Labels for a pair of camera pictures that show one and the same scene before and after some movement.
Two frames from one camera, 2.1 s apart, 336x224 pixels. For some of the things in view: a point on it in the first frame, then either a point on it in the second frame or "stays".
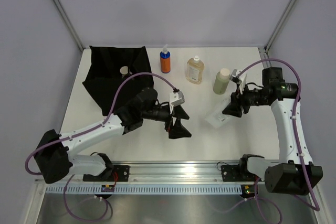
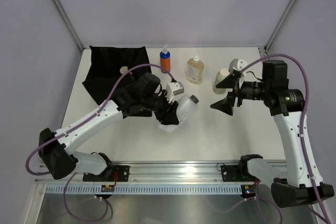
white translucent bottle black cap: x=218 y=117 -> x=188 y=108
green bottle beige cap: x=221 y=82 stays
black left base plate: x=114 y=173 stays
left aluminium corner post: x=63 y=11 stays
